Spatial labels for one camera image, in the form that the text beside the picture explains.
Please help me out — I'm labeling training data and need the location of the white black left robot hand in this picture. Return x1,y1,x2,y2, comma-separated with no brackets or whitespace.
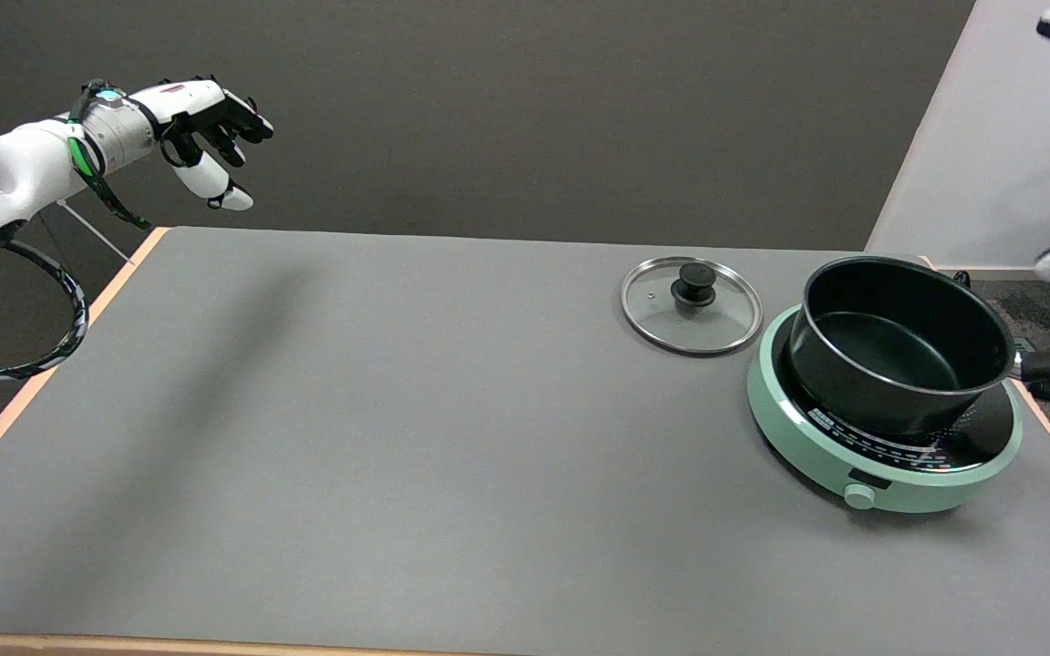
129,76,275,213

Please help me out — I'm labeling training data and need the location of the black cooking pot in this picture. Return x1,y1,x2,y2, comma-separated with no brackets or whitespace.
787,255,1050,437

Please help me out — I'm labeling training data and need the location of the green round induction cooker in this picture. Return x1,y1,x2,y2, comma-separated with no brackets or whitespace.
746,302,1024,514

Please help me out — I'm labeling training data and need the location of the thin white rod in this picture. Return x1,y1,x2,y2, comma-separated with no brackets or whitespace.
57,201,137,267

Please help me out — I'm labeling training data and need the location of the glass lid with black knob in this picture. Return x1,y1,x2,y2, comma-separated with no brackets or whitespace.
620,256,764,356

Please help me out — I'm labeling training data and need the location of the black green cable, left wrist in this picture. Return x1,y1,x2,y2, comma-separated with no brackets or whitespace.
67,79,154,231

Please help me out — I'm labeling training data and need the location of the black cable loop, left arm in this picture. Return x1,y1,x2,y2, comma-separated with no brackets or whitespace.
0,239,90,384

